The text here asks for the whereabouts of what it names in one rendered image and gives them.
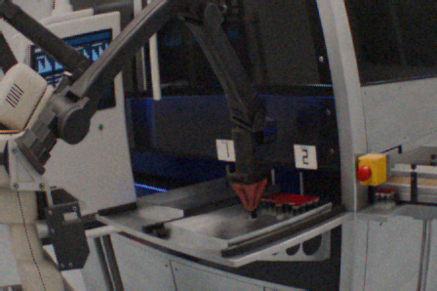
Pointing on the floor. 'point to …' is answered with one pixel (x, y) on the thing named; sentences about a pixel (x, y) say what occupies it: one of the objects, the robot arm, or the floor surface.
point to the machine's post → (346, 65)
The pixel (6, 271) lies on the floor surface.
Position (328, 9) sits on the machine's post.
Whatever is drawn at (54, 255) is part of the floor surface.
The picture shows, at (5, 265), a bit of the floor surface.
